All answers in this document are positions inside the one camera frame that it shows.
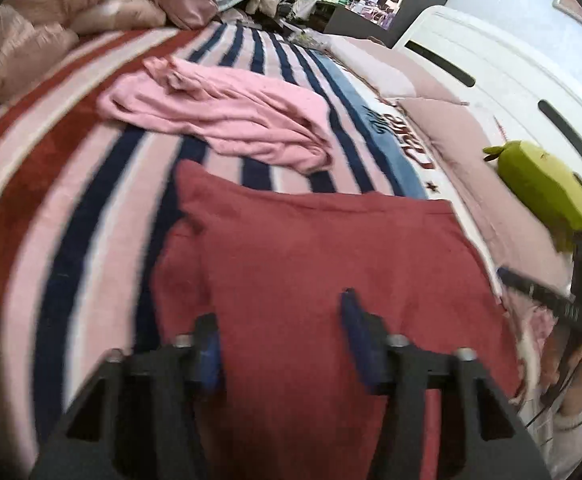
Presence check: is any pink and white pillow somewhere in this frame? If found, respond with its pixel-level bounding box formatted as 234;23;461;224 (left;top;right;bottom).
327;34;468;102

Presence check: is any person's right hand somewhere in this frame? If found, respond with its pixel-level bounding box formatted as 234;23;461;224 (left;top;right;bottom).
541;332;582;413

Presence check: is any person's right forearm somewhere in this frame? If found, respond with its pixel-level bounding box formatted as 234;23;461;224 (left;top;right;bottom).
518;392;582;480

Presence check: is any striped printed blanket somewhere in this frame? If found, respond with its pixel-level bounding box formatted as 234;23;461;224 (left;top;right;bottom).
0;21;504;480

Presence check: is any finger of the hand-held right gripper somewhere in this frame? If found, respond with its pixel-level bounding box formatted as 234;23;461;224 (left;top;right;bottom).
497;266;582;339

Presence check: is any red long-sleeve shirt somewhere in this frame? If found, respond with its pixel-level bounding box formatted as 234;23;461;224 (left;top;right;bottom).
149;160;538;480

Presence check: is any dark bookshelf with clutter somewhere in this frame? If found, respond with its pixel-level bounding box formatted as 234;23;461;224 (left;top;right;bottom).
315;0;472;49

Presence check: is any pink polka-dot cloth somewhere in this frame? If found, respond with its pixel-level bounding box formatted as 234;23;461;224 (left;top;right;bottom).
503;292;559;396

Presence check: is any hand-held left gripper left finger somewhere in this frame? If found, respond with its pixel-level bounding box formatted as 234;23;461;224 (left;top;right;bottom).
28;314;224;480

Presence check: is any pink garment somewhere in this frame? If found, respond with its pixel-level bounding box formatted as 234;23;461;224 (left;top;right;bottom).
97;55;334;174

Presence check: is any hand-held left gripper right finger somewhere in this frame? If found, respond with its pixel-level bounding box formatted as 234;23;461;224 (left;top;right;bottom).
340;288;552;480

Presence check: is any green avocado plush toy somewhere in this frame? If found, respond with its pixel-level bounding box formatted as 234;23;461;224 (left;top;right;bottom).
483;140;582;254

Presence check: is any pink quilt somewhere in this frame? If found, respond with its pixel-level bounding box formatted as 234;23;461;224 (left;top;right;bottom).
0;0;168;111

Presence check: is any white bed headboard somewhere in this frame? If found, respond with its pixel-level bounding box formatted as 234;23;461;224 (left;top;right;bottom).
393;5;582;241

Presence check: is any pink ribbed pillow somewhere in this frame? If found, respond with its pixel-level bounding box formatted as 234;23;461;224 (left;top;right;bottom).
396;96;574;293

